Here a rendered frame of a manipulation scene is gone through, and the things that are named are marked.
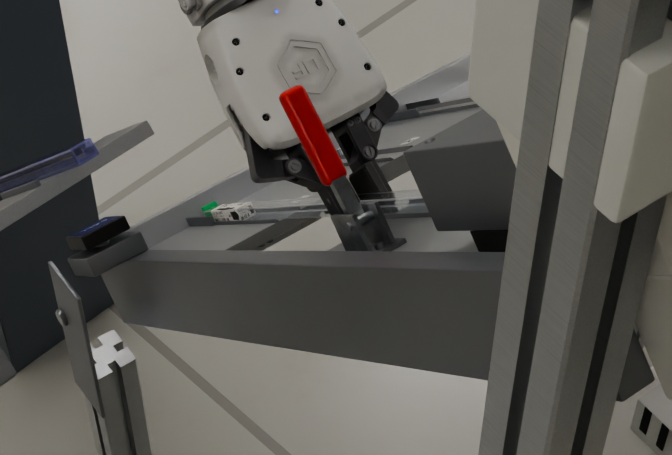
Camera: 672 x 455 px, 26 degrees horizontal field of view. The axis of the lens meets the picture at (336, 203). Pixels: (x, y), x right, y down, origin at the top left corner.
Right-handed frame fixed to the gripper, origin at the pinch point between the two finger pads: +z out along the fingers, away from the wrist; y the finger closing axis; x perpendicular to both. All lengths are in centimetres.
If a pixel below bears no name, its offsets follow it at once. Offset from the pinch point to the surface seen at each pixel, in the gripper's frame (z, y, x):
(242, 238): -2.2, -3.8, 13.9
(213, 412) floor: 13, 13, 106
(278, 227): -1.6, -1.1, 13.3
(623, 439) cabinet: 28.1, 19.9, 20.7
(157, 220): -7.9, -3.6, 31.3
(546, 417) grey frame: 12.5, -13.9, -36.6
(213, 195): -7.6, 2.0, 31.4
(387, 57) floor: -23, 76, 130
